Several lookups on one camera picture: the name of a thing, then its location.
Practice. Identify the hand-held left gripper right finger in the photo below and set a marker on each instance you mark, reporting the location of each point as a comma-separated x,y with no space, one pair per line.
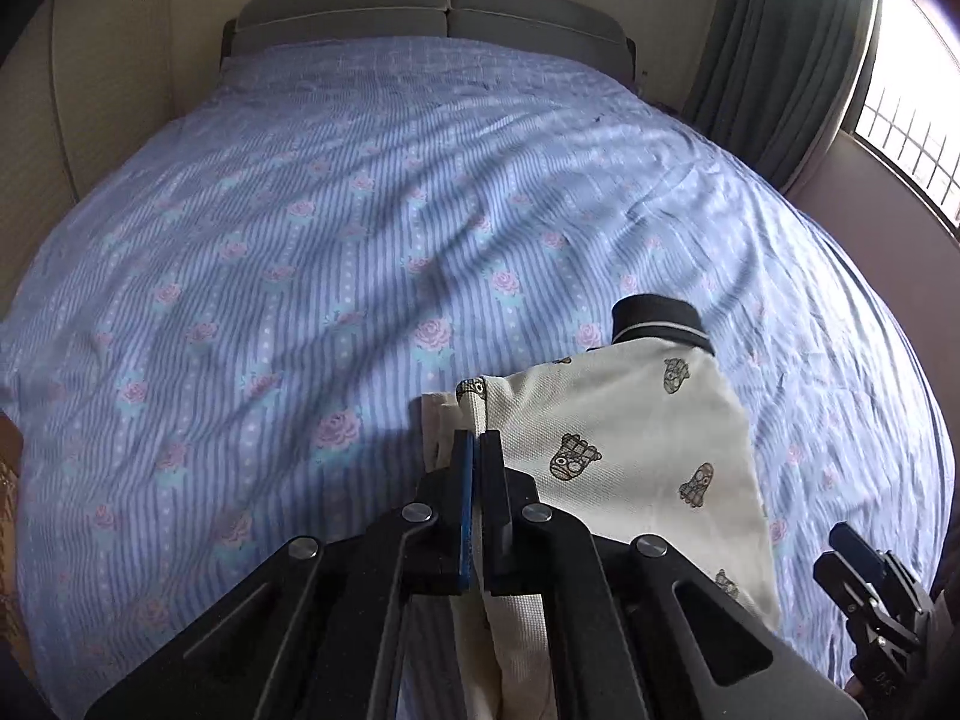
493,517

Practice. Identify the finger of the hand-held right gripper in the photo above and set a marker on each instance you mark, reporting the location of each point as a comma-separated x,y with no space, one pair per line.
855,544
836,577

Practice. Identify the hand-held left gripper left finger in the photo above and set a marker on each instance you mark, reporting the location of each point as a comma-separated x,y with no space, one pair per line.
466,517

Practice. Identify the cream printed polo shirt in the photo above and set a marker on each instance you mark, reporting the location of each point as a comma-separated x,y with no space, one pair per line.
622,420

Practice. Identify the blue striped floral bedsheet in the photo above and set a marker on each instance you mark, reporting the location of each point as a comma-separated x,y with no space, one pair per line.
300,240

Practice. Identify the window with grille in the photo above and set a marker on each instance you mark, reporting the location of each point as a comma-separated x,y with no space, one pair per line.
915,105

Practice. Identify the brown plaid sweater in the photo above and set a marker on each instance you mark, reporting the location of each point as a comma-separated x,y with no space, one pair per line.
7,480

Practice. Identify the grey-green curtain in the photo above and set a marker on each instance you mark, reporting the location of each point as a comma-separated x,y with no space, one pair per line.
772,67

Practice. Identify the grey padded headboard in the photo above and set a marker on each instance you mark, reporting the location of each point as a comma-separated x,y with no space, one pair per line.
420,15

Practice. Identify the cream wardrobe doors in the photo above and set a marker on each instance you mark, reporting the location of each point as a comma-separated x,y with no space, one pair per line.
97,90

